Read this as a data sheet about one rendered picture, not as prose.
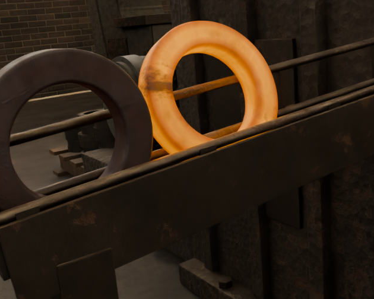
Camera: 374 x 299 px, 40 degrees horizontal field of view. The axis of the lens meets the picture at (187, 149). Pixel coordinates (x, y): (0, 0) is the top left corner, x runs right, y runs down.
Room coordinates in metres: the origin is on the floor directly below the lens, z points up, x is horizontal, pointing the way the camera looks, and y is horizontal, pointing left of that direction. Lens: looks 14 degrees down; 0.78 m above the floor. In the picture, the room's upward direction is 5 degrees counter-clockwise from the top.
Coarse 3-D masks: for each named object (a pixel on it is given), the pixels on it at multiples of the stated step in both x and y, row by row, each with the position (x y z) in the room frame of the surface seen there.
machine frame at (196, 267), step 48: (192, 0) 1.35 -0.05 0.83; (240, 0) 1.17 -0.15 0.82; (288, 0) 1.09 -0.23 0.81; (336, 0) 0.98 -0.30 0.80; (288, 48) 1.08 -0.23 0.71; (192, 96) 1.36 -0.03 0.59; (240, 96) 1.19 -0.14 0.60; (288, 192) 1.10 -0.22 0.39; (336, 192) 0.99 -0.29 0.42; (192, 240) 1.48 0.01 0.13; (240, 240) 1.27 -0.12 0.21; (288, 240) 1.12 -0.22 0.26; (336, 240) 0.99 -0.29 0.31; (192, 288) 1.38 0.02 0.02; (240, 288) 1.26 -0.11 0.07; (288, 288) 1.12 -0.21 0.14; (336, 288) 1.00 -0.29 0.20
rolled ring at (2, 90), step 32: (32, 64) 0.49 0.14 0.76; (64, 64) 0.50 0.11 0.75; (96, 64) 0.52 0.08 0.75; (0, 96) 0.47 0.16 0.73; (32, 96) 0.49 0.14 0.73; (128, 96) 0.54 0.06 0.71; (0, 128) 0.47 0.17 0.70; (128, 128) 0.53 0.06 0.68; (0, 160) 0.46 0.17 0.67; (128, 160) 0.53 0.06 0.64; (0, 192) 0.46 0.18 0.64; (32, 192) 0.48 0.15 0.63
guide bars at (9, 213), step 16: (352, 96) 0.69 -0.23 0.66; (304, 112) 0.64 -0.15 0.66; (320, 112) 0.66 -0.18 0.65; (256, 128) 0.60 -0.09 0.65; (272, 128) 0.62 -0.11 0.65; (208, 144) 0.56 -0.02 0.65; (224, 144) 0.57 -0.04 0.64; (160, 160) 0.53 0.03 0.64; (176, 160) 0.54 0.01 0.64; (112, 176) 0.50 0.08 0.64; (128, 176) 0.51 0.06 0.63; (64, 192) 0.47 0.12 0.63; (80, 192) 0.48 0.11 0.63; (16, 208) 0.45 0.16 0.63; (32, 208) 0.45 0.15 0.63; (48, 208) 0.46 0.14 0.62; (0, 224) 0.44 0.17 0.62
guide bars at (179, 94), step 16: (336, 48) 0.80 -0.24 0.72; (352, 48) 0.82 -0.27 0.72; (288, 64) 0.74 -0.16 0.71; (304, 64) 0.76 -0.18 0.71; (224, 80) 0.68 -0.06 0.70; (288, 80) 0.75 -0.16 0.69; (368, 80) 0.81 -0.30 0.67; (176, 96) 0.64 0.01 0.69; (288, 96) 0.75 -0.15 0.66; (320, 96) 0.75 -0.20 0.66; (336, 96) 0.77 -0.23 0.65; (96, 112) 0.59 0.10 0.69; (288, 112) 0.71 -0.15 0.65; (48, 128) 0.55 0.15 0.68; (64, 128) 0.56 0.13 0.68; (224, 128) 0.66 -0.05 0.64; (16, 144) 0.54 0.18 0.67; (80, 176) 0.55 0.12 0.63; (96, 176) 0.56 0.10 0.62; (48, 192) 0.53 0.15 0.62
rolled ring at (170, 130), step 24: (192, 24) 0.65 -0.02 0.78; (216, 24) 0.67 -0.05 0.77; (168, 48) 0.62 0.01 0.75; (192, 48) 0.64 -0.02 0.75; (216, 48) 0.66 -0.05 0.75; (240, 48) 0.67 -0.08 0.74; (144, 72) 0.61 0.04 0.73; (168, 72) 0.61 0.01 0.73; (240, 72) 0.68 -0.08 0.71; (264, 72) 0.67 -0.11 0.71; (144, 96) 0.60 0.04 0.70; (168, 96) 0.60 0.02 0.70; (264, 96) 0.66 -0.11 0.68; (168, 120) 0.58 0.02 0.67; (264, 120) 0.64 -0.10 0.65; (168, 144) 0.59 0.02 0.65; (192, 144) 0.59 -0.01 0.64
